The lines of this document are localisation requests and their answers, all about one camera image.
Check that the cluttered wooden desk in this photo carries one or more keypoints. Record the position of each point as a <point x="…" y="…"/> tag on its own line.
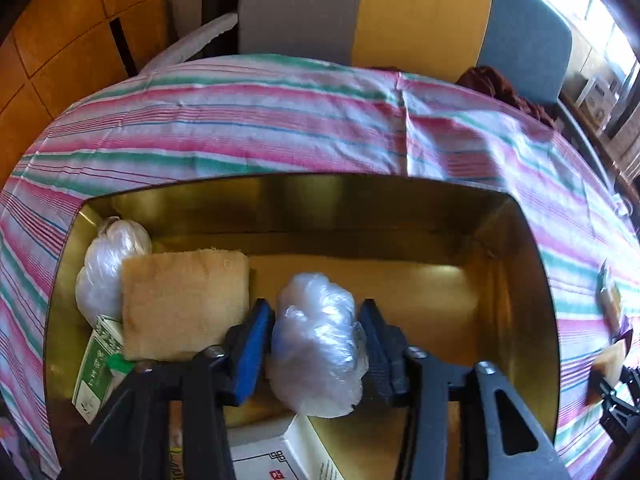
<point x="600" y="100"/>

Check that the bright window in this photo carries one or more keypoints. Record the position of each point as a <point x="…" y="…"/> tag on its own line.
<point x="590" y="5"/>

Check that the grey yellow blue chair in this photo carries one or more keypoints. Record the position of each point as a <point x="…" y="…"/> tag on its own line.
<point x="415" y="10"/>

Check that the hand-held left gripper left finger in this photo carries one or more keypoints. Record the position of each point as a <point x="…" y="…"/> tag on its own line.
<point x="250" y="350"/>

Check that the gold metal tin box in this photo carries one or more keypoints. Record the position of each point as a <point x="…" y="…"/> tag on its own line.
<point x="400" y="280"/>

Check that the green and cream carton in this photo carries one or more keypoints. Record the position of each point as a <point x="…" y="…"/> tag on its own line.
<point x="92" y="380"/>

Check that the white cardboard box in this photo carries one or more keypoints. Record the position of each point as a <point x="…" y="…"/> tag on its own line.
<point x="280" y="445"/>

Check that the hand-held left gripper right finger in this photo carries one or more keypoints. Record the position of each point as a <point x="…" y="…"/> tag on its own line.
<point x="374" y="350"/>

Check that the clear plastic bag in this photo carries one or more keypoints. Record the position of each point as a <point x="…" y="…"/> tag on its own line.
<point x="315" y="345"/>

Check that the small yellow packet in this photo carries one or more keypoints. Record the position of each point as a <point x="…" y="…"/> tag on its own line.
<point x="610" y="295"/>

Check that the knotted white plastic bag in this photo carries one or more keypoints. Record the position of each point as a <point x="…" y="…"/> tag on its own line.
<point x="102" y="275"/>

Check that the dark red cloth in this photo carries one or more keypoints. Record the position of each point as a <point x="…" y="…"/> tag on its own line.
<point x="492" y="82"/>

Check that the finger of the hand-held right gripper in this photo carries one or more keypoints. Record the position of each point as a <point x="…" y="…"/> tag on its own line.
<point x="620" y="402"/>

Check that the pink green striped tablecloth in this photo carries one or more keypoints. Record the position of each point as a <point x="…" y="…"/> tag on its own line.
<point x="250" y="120"/>

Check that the yellow sponge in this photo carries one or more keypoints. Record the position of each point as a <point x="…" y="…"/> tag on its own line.
<point x="185" y="305"/>
<point x="610" y="362"/>

